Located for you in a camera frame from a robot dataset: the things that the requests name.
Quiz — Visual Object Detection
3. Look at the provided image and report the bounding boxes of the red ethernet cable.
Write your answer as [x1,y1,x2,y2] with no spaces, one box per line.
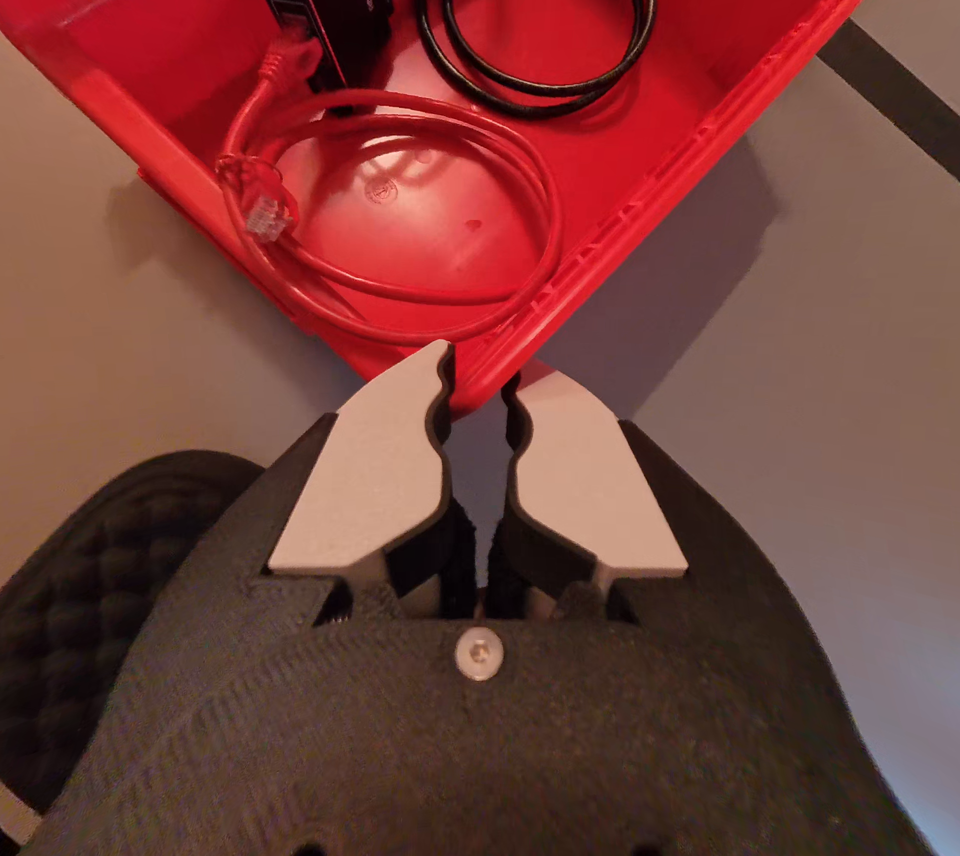
[216,34,564,347]

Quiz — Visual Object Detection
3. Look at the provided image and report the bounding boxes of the black ethernet cable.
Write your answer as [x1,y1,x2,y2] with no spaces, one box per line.
[375,0,657,118]

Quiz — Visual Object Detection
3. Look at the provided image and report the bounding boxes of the black textured wrist pad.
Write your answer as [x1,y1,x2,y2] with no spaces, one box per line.
[0,451,267,812]

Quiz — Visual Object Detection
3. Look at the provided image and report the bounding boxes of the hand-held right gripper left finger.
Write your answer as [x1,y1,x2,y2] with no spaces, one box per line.
[267,340,481,602]

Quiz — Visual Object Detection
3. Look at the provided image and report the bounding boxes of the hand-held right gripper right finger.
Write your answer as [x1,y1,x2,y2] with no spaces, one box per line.
[486,370,691,600]

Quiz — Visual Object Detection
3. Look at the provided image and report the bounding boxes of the red plastic bin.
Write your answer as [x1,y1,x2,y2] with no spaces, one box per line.
[0,0,950,414]

